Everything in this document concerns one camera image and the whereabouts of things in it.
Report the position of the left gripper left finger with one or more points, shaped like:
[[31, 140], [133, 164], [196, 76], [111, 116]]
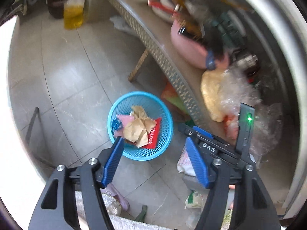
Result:
[[57, 208]]

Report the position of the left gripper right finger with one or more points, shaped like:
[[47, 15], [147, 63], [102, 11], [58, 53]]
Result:
[[253, 207]]

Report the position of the red snack wrapper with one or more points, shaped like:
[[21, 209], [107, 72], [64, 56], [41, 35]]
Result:
[[153, 136]]

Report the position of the brown paper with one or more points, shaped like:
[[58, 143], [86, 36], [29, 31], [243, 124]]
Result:
[[137, 131]]

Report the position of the pink scrub sponge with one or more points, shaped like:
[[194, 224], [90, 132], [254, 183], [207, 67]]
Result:
[[125, 119]]

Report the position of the blue trash basket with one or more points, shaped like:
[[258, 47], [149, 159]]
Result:
[[154, 108]]

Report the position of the yellow plastic bag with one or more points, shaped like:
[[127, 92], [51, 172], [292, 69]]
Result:
[[210, 86]]

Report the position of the blue candy wrapper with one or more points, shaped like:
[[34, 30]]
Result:
[[116, 124]]

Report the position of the pink pot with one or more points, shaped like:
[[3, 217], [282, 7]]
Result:
[[194, 53]]

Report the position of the metal shelf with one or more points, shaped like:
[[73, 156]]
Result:
[[154, 33]]

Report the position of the cooking oil bottle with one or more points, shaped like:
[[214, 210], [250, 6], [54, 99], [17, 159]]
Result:
[[73, 14]]

